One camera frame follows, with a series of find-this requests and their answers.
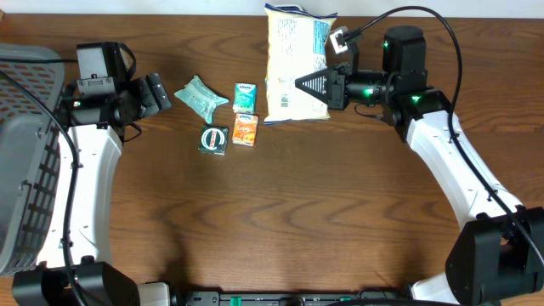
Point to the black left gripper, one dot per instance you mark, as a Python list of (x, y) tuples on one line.
[(150, 104)]

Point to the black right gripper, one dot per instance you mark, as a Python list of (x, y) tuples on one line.
[(334, 85)]

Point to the cream snack bag blue trim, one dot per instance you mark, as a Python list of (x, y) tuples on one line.
[(296, 47)]

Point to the light teal crinkled packet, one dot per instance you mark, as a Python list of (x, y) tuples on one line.
[(201, 99)]

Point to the teal tissue pack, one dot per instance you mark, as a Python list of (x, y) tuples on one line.
[(245, 98)]

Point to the dark green square packet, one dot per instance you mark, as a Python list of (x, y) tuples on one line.
[(214, 140)]

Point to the orange white tissue pack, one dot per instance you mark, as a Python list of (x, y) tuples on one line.
[(245, 129)]

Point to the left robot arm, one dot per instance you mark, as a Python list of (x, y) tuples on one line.
[(60, 144)]

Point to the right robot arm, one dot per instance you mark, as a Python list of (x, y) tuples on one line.
[(494, 257)]

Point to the grey plastic mesh basket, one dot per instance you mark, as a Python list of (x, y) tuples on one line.
[(30, 155)]

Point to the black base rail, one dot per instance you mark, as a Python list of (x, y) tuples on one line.
[(210, 298)]

